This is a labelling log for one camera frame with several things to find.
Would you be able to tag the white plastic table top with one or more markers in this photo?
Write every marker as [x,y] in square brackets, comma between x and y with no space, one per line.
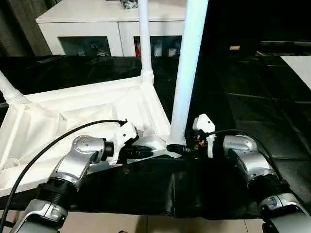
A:
[60,109]

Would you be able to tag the black mat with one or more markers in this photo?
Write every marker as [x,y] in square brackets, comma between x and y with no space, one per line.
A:
[243,109]

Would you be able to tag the white side table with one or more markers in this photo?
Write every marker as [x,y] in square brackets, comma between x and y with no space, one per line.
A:
[298,69]

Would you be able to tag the black box with yellow label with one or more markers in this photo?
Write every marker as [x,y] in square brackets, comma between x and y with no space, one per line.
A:
[243,21]

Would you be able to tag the white cabinet with glass doors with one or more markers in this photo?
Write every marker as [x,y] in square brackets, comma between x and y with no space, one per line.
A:
[85,24]

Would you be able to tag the grey curtain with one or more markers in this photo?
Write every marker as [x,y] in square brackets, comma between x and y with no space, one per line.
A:
[17,26]

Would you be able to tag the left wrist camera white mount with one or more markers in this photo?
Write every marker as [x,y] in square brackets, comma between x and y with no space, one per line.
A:
[124,136]

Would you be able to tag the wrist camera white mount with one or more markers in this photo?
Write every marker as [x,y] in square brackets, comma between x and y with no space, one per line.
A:
[204,123]
[124,136]

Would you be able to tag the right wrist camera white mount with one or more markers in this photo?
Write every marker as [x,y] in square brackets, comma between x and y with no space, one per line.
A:
[204,123]

